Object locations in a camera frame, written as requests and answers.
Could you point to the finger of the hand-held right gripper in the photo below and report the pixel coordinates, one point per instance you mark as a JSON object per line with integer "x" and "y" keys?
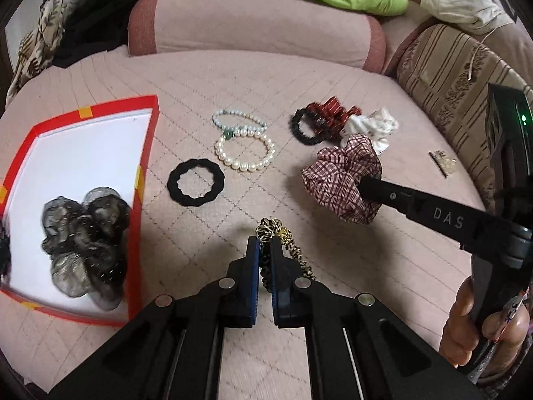
{"x": 416, "y": 206}

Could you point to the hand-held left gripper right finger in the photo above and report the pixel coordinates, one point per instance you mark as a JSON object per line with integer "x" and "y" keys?
{"x": 278, "y": 287}

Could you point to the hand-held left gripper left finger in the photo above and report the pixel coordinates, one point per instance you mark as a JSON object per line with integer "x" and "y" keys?
{"x": 252, "y": 283}

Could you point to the red plaid scrunchie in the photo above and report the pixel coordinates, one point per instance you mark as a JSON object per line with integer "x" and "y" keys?
{"x": 333, "y": 179}

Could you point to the white floral scrunchie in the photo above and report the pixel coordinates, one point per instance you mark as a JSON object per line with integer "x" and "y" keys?
{"x": 374, "y": 123}

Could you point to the dark red dotted scrunchie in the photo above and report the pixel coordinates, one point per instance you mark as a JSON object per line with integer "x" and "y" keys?
{"x": 333, "y": 108}

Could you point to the black organza scrunchie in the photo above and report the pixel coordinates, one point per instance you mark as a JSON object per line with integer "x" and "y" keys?
{"x": 95, "y": 233}

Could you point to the red box with white inside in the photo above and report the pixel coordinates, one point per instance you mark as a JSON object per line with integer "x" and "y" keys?
{"x": 83, "y": 154}

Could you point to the person's right hand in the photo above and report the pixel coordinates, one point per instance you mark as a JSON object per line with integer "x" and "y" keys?
{"x": 456, "y": 333}

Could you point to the black metal hair clip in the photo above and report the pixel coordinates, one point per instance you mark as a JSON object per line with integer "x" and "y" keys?
{"x": 437, "y": 163}

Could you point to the clear rhinestone hair clip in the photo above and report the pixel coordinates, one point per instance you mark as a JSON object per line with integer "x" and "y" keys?
{"x": 449, "y": 162}

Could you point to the beige striped cushion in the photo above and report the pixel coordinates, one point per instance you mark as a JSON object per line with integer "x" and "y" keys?
{"x": 441, "y": 71}

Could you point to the white crumpled cloth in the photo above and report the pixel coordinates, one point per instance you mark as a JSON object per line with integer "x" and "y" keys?
{"x": 466, "y": 6}

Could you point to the pink bolster pillow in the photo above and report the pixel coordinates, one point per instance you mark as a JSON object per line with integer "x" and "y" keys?
{"x": 250, "y": 25}

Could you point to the black cloth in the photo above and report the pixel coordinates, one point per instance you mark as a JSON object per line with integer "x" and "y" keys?
{"x": 95, "y": 29}

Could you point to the leaf print cloth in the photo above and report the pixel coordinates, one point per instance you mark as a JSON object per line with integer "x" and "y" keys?
{"x": 46, "y": 21}

